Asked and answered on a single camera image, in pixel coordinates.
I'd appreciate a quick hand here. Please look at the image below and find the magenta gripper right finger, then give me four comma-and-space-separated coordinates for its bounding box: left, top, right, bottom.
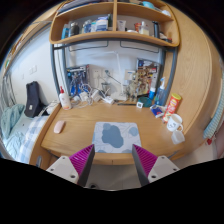
132, 144, 158, 186

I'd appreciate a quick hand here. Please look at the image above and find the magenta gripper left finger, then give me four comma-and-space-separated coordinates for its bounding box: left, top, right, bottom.
69, 145, 95, 187

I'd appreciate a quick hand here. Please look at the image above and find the blue grey mouse pad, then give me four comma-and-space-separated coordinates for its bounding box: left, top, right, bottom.
92, 122, 141, 153

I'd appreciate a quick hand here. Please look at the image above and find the wooden desk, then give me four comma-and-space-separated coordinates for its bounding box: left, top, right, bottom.
30, 103, 203, 169

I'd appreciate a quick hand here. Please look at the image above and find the translucent plastic cup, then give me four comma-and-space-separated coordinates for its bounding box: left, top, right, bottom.
171, 130, 185, 144

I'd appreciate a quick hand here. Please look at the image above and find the white ceramic mug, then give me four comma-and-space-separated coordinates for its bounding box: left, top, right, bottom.
167, 114, 183, 132

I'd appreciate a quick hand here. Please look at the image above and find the small white desk clock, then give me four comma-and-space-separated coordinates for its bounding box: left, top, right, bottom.
136, 102, 143, 108

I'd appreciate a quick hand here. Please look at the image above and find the red yellow chips can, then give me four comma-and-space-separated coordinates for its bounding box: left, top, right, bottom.
163, 93, 182, 123

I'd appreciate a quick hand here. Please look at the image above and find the white lotion pump bottle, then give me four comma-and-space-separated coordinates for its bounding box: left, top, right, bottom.
59, 87, 71, 110

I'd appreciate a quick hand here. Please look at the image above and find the white power strip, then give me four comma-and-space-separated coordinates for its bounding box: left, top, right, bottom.
103, 96, 114, 104

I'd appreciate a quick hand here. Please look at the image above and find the black backpack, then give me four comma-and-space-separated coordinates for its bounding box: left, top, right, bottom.
25, 81, 44, 118

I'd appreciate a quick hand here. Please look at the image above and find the blue spray bottle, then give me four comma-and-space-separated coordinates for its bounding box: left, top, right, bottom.
155, 77, 165, 105

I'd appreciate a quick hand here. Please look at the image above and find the blue plaid bed quilt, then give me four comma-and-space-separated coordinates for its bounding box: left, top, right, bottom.
0, 104, 47, 163

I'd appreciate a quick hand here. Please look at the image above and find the wooden wall shelf unit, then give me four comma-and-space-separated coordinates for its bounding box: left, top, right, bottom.
49, 0, 180, 47

